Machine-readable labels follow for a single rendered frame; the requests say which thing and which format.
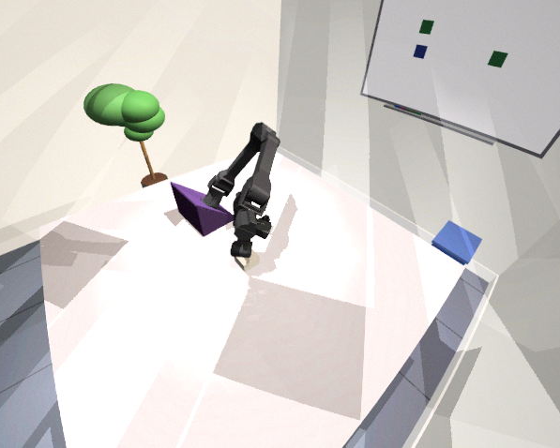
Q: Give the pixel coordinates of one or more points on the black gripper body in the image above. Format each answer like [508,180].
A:
[241,249]

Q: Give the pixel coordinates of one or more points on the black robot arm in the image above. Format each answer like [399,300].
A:
[257,187]

